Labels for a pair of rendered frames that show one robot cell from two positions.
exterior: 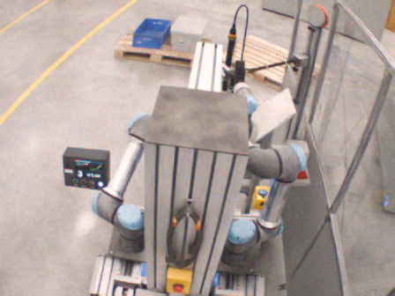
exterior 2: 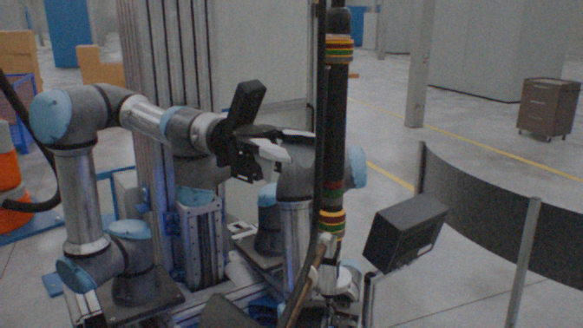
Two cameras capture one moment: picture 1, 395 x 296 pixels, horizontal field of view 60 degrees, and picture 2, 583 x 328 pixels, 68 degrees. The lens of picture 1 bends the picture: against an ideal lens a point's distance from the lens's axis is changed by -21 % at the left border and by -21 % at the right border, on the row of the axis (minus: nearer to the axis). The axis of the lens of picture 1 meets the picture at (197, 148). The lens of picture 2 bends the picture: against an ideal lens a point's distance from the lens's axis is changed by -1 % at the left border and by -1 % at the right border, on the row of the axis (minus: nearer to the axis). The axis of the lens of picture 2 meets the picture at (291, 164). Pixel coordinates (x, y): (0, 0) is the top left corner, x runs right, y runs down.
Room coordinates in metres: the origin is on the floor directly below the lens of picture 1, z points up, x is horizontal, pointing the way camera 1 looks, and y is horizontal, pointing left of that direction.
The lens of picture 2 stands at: (2.32, -0.47, 1.85)
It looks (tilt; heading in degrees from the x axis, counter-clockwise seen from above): 19 degrees down; 147
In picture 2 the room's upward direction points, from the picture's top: straight up
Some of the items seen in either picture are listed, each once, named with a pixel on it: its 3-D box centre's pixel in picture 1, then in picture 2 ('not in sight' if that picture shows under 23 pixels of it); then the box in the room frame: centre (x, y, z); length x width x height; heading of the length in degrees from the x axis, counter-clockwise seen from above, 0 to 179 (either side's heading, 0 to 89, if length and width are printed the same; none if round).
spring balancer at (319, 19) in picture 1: (317, 16); not in sight; (2.33, -0.65, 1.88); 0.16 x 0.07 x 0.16; 40
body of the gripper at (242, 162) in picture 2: (237, 82); (245, 147); (1.69, -0.15, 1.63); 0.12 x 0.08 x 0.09; 15
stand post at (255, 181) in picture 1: (252, 188); not in sight; (2.03, -0.42, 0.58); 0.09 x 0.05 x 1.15; 5
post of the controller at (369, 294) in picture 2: not in sight; (369, 300); (1.47, 0.40, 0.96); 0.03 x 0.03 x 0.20; 5
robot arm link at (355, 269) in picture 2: not in sight; (346, 280); (1.58, 0.20, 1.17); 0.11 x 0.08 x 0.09; 132
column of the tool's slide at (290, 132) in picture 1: (291, 130); not in sight; (2.33, -0.65, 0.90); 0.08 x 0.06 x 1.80; 40
